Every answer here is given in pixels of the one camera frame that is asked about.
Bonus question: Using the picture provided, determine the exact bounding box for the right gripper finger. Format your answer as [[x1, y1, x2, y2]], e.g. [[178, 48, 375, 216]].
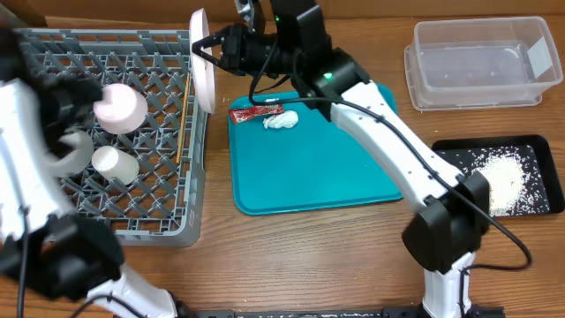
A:
[[192, 43, 228, 71], [192, 26, 233, 51]]

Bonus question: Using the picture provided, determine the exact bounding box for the large white plate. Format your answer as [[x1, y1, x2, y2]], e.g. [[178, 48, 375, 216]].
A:
[[189, 9, 215, 114]]

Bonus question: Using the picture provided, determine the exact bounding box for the wooden chopstick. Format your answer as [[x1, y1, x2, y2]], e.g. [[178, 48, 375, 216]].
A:
[[176, 73, 191, 165]]

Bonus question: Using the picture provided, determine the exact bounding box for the small pink-white bowl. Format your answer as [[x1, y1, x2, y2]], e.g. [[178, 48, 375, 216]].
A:
[[94, 83, 148, 134]]

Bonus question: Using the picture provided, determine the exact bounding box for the white cup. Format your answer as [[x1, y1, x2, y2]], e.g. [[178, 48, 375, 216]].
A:
[[91, 146, 139, 185]]

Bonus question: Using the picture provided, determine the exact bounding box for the grey bowl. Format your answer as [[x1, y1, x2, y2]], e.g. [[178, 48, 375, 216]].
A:
[[48, 130, 94, 178]]

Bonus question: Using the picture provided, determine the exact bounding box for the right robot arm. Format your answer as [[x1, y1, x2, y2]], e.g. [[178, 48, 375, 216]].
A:
[[190, 0, 490, 317]]

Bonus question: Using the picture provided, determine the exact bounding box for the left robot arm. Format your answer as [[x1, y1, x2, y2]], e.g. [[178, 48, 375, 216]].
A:
[[1, 28, 194, 317]]

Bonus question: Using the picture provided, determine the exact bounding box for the red snack wrapper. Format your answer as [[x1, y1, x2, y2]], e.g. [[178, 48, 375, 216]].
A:
[[229, 104, 284, 125]]

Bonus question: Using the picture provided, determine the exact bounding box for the crumpled white tissue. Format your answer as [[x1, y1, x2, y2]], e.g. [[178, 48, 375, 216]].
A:
[[263, 110, 298, 129]]

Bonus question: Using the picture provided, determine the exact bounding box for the teal plastic tray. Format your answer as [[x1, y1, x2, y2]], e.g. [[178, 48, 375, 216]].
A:
[[228, 102, 402, 216]]

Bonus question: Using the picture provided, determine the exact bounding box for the grey plastic dish rack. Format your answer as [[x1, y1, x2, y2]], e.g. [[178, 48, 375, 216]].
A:
[[17, 28, 207, 246]]

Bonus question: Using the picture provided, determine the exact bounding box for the clear plastic bin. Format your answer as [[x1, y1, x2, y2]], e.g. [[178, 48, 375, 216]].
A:
[[404, 17, 564, 111]]

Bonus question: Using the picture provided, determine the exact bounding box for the pile of white rice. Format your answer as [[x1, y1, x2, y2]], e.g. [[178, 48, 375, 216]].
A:
[[440, 145, 550, 217]]

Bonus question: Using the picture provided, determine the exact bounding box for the black plastic tray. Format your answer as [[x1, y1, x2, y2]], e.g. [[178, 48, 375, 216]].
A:
[[432, 135, 564, 215]]

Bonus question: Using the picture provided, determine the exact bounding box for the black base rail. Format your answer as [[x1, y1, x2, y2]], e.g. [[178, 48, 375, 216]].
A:
[[113, 306, 507, 318]]

